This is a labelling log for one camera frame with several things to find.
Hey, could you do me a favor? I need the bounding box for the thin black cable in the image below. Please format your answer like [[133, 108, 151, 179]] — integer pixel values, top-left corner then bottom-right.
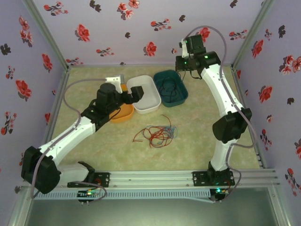
[[159, 70, 187, 104]]

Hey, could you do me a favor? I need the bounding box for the thin red cable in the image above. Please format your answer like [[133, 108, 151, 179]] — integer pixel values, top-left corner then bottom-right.
[[133, 114, 176, 148]]

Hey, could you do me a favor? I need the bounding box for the thin blue cable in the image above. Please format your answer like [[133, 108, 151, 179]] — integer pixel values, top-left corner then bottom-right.
[[143, 125, 177, 148]]

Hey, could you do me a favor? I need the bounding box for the orange plastic tray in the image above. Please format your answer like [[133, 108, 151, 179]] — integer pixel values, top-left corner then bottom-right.
[[109, 85, 135, 124]]

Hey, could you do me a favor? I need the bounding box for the teal plastic tray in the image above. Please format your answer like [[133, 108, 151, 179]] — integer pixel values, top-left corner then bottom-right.
[[153, 70, 189, 108]]

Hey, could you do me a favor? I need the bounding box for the white plastic tray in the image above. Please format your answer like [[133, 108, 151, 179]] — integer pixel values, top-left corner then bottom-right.
[[126, 75, 162, 115]]

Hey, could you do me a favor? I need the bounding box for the small circuit board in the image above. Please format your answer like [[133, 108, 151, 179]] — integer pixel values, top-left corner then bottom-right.
[[211, 187, 230, 203], [77, 189, 101, 201]]

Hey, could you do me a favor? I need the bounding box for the grey metal panel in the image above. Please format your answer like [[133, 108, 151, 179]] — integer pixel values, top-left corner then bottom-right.
[[23, 199, 282, 226]]

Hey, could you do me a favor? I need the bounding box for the aluminium side frame rail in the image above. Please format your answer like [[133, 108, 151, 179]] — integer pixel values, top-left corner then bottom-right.
[[231, 67, 267, 169], [35, 67, 71, 172]]

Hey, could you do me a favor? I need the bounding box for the aluminium frame post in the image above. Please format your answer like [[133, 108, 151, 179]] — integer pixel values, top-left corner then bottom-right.
[[22, 0, 71, 69], [231, 0, 276, 69]]

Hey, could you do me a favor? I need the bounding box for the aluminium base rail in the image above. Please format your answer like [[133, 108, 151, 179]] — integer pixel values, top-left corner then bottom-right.
[[23, 169, 280, 189]]

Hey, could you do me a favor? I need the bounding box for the grey looped base cable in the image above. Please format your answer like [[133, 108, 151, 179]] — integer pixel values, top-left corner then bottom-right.
[[70, 178, 108, 203]]

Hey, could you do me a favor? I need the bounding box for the white slotted cable duct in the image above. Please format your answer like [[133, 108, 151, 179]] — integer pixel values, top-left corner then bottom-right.
[[32, 189, 211, 201]]

